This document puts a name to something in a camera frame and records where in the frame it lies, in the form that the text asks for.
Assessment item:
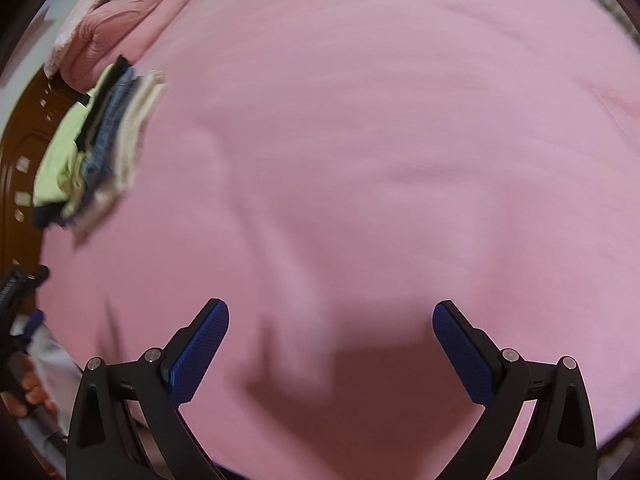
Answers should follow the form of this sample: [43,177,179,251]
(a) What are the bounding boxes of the green and black hooded jacket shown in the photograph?
[32,56,132,230]

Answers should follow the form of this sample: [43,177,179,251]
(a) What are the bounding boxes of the person's left hand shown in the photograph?
[1,353,58,418]

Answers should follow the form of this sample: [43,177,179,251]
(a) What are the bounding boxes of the brown wooden headboard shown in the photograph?
[1,70,81,274]

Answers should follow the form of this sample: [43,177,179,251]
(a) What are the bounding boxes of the folded pink quilt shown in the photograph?
[58,0,190,92]

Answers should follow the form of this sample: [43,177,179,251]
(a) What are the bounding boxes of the pink bed sheet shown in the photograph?
[38,0,639,479]

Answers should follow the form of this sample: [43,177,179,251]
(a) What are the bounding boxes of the pink white pillow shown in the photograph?
[42,0,104,79]

